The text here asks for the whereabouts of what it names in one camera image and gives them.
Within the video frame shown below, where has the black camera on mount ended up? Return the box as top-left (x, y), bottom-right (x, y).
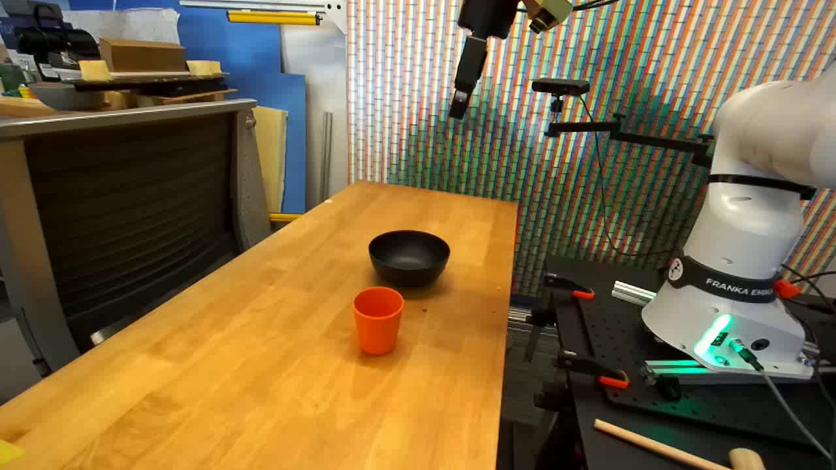
top-left (532, 76), bottom-right (594, 99)

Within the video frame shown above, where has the white cable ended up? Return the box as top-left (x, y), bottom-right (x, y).
top-left (756, 363), bottom-right (836, 465)

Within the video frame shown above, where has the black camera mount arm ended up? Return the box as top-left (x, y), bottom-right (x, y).
top-left (543, 95), bottom-right (718, 170)

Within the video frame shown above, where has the tan wrist camera box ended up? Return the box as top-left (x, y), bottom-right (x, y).
top-left (521, 0), bottom-right (579, 37)

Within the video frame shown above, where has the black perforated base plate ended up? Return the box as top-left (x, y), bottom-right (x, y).
top-left (543, 257), bottom-right (836, 470)

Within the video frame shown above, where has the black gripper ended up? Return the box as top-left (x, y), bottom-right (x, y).
top-left (448, 0), bottom-right (524, 123)

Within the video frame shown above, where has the blue board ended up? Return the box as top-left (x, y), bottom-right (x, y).
top-left (174, 5), bottom-right (315, 217)

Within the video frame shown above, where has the orange plastic cup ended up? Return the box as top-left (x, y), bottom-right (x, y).
top-left (350, 285), bottom-right (409, 358)

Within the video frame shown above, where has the brown cardboard box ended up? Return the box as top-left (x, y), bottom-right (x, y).
top-left (97, 37), bottom-right (195, 76)

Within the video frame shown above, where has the wooden mallet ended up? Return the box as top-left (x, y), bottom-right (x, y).
top-left (592, 415), bottom-right (768, 470)

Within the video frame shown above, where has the yellow foam panel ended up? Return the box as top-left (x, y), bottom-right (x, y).
top-left (252, 104), bottom-right (291, 217)

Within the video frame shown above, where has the black machine on shelf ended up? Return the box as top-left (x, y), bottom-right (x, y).
top-left (13, 4), bottom-right (106, 73)

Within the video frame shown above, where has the black clamp with orange handle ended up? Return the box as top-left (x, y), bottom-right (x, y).
top-left (558, 347), bottom-right (632, 396)
top-left (542, 272), bottom-right (601, 309)

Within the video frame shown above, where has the black bowl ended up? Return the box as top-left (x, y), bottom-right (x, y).
top-left (367, 228), bottom-right (455, 294)

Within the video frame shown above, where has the yellow bar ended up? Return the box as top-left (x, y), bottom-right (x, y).
top-left (225, 8), bottom-right (324, 29)

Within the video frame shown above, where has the silver aluminium bar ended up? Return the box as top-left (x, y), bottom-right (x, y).
top-left (610, 278), bottom-right (660, 309)

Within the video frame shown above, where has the grey cabinet with dark mesh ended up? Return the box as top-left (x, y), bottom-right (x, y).
top-left (0, 98), bottom-right (274, 376)

